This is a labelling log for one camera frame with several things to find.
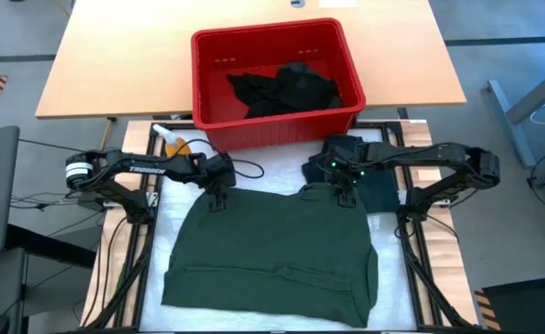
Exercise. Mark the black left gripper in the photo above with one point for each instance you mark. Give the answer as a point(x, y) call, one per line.
point(218, 174)

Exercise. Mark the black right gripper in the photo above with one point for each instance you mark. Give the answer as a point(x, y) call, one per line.
point(346, 167)

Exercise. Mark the dark blue denim jeans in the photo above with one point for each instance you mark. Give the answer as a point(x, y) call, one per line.
point(383, 190)

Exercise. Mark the dark green polo shirt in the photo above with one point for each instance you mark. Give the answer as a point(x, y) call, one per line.
point(272, 250)

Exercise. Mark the black fabric garment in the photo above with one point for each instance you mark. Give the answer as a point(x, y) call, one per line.
point(290, 90)

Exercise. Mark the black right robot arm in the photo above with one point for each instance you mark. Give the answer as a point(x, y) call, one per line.
point(430, 155)

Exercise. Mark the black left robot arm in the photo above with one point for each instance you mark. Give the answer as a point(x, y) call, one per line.
point(146, 169)

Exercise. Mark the red plastic laundry bin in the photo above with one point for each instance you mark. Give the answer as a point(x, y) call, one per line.
point(272, 134)

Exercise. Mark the white table cover sheet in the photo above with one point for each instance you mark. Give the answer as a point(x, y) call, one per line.
point(286, 171)

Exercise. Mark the orange liquid spray bottle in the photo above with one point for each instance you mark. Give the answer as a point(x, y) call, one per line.
point(172, 146)

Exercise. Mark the black power box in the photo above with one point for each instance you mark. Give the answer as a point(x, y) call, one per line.
point(91, 201)

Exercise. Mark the grey metal table leg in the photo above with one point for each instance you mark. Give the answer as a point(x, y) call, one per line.
point(502, 120)

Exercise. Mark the dark grey side desk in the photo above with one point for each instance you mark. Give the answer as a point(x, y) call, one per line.
point(49, 248)

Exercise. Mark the light brown wooden desk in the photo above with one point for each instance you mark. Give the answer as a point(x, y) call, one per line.
point(114, 55)

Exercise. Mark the white paper sheet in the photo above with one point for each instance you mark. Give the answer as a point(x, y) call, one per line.
point(337, 3)

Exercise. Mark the hazard striped black box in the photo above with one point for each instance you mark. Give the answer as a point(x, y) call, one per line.
point(527, 306)

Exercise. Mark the white metal bracket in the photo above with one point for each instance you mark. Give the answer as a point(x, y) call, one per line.
point(153, 199)

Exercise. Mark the black aluminium table frame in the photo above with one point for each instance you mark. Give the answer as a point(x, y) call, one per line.
point(411, 287)

